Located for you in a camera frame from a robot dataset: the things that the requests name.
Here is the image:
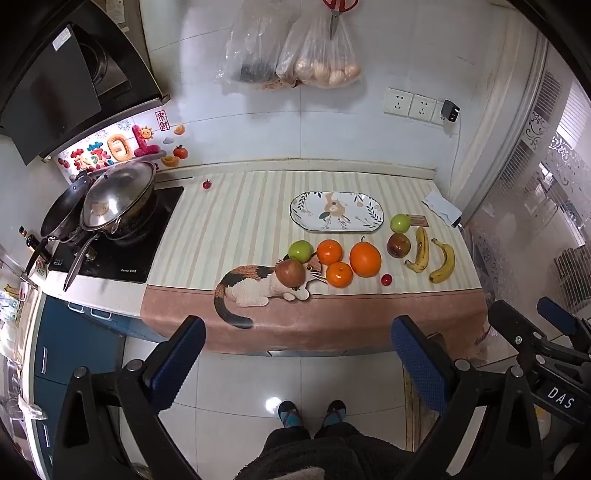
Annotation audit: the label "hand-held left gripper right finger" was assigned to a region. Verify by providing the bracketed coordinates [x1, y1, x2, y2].
[391, 315, 546, 480]

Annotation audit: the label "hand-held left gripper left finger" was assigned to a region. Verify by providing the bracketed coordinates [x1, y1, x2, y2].
[54, 315, 207, 480]

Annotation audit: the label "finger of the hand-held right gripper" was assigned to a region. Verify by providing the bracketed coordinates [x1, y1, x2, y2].
[537, 296, 591, 356]
[488, 300, 555, 370]

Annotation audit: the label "yellow banana with sticker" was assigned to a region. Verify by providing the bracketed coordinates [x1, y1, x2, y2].
[405, 226, 430, 274]

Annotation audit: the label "large orange with stem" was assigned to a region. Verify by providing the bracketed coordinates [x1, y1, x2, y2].
[349, 236, 382, 278]

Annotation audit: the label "small orange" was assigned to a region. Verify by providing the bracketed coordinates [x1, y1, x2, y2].
[326, 261, 355, 289]
[316, 239, 345, 265]

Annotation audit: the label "dark red apple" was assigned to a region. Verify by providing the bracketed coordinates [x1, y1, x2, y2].
[387, 233, 411, 258]

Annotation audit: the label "oval leaf-patterned plate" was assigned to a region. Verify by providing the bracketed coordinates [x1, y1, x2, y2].
[289, 191, 385, 233]

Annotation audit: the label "person's right shoe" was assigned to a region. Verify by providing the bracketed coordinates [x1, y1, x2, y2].
[322, 400, 347, 428]

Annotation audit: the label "person's shoe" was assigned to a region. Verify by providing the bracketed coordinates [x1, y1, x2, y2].
[278, 401, 304, 428]
[322, 400, 347, 428]

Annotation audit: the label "blue kitchen cabinet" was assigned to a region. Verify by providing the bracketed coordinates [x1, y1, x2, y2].
[34, 294, 126, 446]

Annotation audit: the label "black induction cooktop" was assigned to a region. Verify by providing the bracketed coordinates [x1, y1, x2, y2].
[48, 185, 185, 284]

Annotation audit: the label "frosted glass door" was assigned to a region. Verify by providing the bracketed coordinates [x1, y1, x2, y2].
[462, 28, 591, 324]

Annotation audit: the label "person's left shoe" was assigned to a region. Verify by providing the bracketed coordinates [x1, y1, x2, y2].
[278, 401, 304, 428]

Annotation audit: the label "steel wok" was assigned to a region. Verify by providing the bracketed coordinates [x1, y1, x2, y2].
[63, 185, 160, 292]

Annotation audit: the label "striped cat-print mat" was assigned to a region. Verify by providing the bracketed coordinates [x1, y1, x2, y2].
[140, 170, 485, 356]

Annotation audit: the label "dark sauce bottle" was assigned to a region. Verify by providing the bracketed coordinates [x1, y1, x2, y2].
[18, 225, 51, 280]

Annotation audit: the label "glass wok lid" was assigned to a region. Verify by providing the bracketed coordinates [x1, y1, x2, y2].
[79, 161, 158, 232]

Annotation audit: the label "black frying pan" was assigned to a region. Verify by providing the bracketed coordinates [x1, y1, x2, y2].
[25, 175, 93, 278]

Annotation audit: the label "black range hood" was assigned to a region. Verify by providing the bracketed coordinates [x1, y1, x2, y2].
[0, 0, 171, 166]

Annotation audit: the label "plastic bag with eggs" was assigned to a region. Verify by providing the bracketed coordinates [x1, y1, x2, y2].
[276, 9, 362, 89]

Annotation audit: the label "plastic bag with dark contents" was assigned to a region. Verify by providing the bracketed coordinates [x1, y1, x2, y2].
[215, 0, 296, 88]

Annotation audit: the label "white wire rack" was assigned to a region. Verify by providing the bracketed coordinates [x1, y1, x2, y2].
[553, 244, 591, 315]

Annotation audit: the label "white charger cable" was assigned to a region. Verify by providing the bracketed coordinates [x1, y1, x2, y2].
[448, 121, 461, 185]

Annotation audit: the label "colourful wall stickers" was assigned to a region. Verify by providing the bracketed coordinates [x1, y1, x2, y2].
[58, 110, 189, 172]

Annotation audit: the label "white wall outlet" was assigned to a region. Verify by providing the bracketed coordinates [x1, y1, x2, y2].
[409, 93, 437, 123]
[385, 88, 415, 118]

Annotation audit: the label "red-handled scissors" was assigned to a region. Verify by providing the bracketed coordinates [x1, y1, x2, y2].
[322, 0, 360, 41]

